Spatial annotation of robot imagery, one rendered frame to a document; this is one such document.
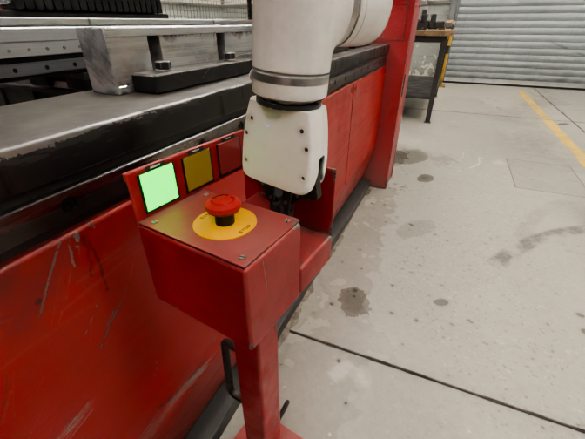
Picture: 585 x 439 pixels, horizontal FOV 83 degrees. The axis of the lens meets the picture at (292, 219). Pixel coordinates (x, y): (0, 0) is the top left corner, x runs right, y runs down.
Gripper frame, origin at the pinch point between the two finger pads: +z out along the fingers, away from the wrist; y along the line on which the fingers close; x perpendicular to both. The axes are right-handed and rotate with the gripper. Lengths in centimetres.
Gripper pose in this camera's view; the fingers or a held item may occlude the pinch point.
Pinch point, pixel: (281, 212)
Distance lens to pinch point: 46.1
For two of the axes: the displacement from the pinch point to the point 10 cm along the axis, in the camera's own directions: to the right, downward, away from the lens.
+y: 8.5, 3.4, -4.1
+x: 5.2, -4.3, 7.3
